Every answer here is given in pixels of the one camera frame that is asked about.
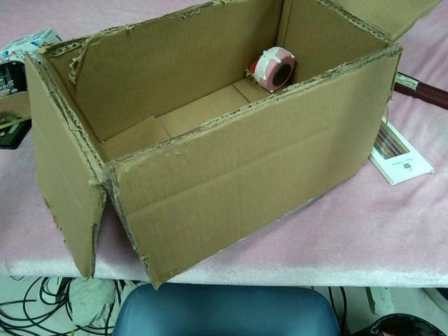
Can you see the brown cardboard shipping box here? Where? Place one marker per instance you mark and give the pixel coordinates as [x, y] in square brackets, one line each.
[245, 168]

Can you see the white pack of pens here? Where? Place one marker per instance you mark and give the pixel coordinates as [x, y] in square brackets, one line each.
[402, 161]

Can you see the long dark red box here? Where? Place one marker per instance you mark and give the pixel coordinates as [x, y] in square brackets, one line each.
[427, 91]

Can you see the white blue card pack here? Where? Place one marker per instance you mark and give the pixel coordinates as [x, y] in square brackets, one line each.
[31, 40]

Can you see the pink drink can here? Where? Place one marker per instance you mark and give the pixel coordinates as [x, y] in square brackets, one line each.
[274, 68]

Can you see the pink tablecloth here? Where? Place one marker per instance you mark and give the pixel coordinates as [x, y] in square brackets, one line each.
[350, 227]

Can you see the black gold food tin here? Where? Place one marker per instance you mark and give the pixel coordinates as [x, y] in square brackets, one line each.
[12, 91]

